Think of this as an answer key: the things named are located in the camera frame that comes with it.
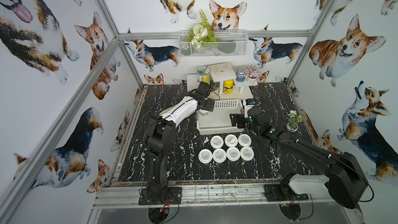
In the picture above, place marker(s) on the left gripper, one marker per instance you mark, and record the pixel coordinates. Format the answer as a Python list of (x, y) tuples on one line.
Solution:
[(207, 104)]

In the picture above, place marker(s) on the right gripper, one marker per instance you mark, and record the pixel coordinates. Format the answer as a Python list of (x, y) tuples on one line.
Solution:
[(241, 121)]

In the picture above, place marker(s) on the yogurt cup back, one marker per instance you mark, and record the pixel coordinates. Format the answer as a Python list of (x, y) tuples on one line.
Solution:
[(231, 140), (216, 142), (203, 112), (244, 140)]

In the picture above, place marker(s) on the yogurt cup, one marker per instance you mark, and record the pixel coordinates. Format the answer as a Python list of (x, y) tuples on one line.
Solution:
[(203, 112), (247, 153), (216, 142), (233, 154), (231, 140), (244, 140), (205, 156), (219, 155)]

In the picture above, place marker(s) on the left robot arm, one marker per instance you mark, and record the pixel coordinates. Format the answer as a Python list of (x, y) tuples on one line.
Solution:
[(160, 138)]

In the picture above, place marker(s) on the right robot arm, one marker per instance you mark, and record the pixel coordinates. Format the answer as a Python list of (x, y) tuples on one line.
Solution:
[(341, 179)]

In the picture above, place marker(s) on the white plastic basket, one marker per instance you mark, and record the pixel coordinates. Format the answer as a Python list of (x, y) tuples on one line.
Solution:
[(218, 121)]

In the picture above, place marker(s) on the green yellow tin can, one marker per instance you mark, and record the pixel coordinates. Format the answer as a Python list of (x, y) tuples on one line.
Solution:
[(203, 73)]

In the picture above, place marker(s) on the white tiered shelf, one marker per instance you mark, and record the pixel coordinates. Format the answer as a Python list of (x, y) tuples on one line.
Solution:
[(222, 79)]

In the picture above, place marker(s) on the yellow jar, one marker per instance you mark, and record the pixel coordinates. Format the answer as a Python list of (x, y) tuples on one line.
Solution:
[(228, 86)]

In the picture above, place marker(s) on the blue white can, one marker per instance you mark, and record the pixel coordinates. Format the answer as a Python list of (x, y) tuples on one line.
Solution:
[(240, 74)]

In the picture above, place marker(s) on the pink flower pot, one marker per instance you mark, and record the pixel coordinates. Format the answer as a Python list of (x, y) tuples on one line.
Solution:
[(252, 73)]

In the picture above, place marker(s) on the small white flower pot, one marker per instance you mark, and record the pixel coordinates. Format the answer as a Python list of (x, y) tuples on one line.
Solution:
[(294, 120)]

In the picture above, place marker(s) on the green fern white flowers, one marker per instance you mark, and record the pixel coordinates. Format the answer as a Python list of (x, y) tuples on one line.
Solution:
[(201, 35)]

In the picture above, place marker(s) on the white wire wall basket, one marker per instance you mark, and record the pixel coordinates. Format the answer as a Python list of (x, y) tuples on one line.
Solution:
[(222, 44)]

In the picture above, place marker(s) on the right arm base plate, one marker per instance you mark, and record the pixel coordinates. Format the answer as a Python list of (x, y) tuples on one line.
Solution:
[(278, 192)]

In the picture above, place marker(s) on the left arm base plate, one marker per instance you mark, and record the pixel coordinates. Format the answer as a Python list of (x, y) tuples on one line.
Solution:
[(174, 195)]

